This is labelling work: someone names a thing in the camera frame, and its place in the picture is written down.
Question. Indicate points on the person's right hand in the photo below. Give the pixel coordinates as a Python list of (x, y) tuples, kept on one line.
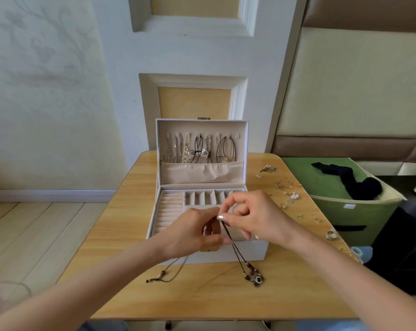
[(260, 217)]

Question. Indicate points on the person's left hand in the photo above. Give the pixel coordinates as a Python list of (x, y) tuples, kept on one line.
[(191, 234)]

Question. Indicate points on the small earrings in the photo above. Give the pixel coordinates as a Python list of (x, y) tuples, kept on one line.
[(267, 169)]

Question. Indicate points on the white jewelry box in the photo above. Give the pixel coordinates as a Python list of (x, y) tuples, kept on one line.
[(194, 172)]

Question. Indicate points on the person's left forearm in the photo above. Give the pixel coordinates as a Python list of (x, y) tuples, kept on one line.
[(70, 296)]

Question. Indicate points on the person's right forearm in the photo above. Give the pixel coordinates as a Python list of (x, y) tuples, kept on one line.
[(360, 286)]

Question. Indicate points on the black cloth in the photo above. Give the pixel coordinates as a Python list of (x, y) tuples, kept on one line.
[(363, 188)]

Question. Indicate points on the black low cabinet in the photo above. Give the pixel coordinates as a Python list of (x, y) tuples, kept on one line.
[(401, 237)]

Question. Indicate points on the beige padded wall panel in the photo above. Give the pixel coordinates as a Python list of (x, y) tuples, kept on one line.
[(353, 72)]

